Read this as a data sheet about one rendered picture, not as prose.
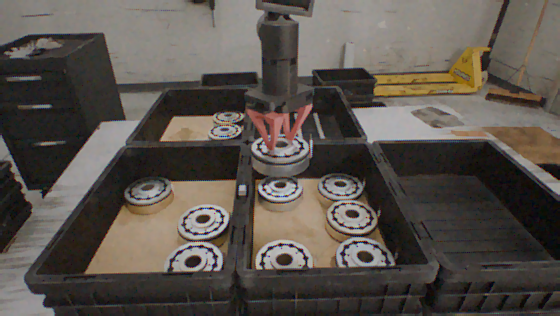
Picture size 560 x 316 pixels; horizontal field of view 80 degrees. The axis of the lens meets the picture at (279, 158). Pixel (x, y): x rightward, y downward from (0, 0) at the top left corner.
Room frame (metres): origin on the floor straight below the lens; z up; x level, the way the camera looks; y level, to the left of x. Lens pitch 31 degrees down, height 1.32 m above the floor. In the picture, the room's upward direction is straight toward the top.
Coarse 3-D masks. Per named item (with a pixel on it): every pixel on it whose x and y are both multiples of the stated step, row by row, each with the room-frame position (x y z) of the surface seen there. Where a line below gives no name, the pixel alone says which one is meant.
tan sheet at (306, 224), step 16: (256, 192) 0.65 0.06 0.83; (304, 192) 0.65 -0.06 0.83; (256, 208) 0.59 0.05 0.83; (304, 208) 0.59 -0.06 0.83; (320, 208) 0.59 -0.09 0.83; (256, 224) 0.53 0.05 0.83; (272, 224) 0.53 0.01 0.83; (288, 224) 0.53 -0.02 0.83; (304, 224) 0.53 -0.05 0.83; (320, 224) 0.53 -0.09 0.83; (256, 240) 0.49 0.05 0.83; (272, 240) 0.49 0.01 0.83; (304, 240) 0.49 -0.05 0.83; (320, 240) 0.49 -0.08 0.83; (336, 240) 0.49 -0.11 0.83; (256, 256) 0.45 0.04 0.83; (320, 256) 0.45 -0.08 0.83
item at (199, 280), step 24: (168, 144) 0.70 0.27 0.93; (192, 144) 0.70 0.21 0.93; (216, 144) 0.70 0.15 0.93; (240, 144) 0.70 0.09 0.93; (240, 168) 0.60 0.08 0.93; (96, 192) 0.52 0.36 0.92; (72, 216) 0.44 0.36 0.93; (48, 288) 0.31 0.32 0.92; (72, 288) 0.31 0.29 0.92; (96, 288) 0.31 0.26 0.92; (120, 288) 0.31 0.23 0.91; (144, 288) 0.31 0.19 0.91; (168, 288) 0.31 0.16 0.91; (192, 288) 0.31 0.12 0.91; (216, 288) 0.31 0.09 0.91
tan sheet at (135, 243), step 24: (192, 192) 0.65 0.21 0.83; (216, 192) 0.65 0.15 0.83; (120, 216) 0.56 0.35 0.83; (144, 216) 0.56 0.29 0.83; (168, 216) 0.56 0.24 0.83; (120, 240) 0.49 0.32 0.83; (144, 240) 0.49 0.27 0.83; (168, 240) 0.49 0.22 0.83; (96, 264) 0.43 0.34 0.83; (120, 264) 0.43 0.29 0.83; (144, 264) 0.43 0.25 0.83
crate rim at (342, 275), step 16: (320, 144) 0.71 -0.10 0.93; (336, 144) 0.71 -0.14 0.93; (352, 144) 0.71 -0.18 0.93; (368, 144) 0.70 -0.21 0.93; (384, 176) 0.57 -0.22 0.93; (400, 208) 0.47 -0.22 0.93; (240, 224) 0.42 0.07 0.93; (416, 224) 0.42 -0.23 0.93; (240, 240) 0.39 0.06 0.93; (416, 240) 0.39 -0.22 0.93; (240, 256) 0.35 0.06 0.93; (432, 256) 0.35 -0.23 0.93; (240, 272) 0.32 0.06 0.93; (256, 272) 0.32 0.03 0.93; (272, 272) 0.32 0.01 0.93; (288, 272) 0.33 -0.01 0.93; (304, 272) 0.32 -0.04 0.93; (320, 272) 0.33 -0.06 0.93; (336, 272) 0.32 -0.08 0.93; (352, 272) 0.32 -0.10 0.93; (368, 272) 0.32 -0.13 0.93; (384, 272) 0.32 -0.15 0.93; (400, 272) 0.33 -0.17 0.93; (416, 272) 0.33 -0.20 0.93; (432, 272) 0.33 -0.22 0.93
